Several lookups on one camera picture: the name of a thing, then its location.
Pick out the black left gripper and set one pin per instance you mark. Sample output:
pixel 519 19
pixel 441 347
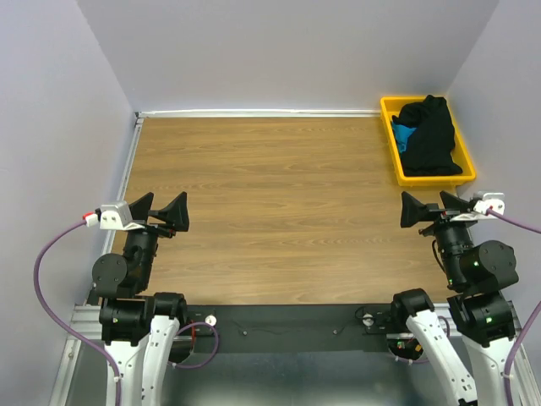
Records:
pixel 175 214

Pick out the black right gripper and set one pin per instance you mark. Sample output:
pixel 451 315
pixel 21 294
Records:
pixel 454 205

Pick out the black t shirt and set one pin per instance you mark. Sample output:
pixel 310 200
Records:
pixel 429 147

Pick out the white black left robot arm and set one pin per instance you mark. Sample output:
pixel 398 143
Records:
pixel 137 330

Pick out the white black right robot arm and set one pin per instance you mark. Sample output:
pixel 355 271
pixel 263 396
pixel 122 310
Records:
pixel 476 273

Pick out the teal t shirt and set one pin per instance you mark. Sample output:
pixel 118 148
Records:
pixel 402 134

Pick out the yellow plastic bin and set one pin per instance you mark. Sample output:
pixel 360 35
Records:
pixel 392 105

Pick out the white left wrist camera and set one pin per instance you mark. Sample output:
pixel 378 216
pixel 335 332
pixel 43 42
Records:
pixel 114 216

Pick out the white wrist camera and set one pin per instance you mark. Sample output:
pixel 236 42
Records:
pixel 479 206
pixel 114 216

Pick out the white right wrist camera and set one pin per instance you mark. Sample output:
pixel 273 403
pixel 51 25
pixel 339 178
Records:
pixel 479 206

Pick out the aluminium left side rail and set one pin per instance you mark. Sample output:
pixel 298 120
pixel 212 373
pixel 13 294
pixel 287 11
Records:
pixel 92 298

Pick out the aluminium back edge rail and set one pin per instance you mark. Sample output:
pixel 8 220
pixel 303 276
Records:
pixel 260 113

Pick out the aluminium front frame rail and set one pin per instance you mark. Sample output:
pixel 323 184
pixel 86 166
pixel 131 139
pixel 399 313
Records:
pixel 85 321

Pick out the black mounting base plate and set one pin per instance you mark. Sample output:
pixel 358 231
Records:
pixel 246 329

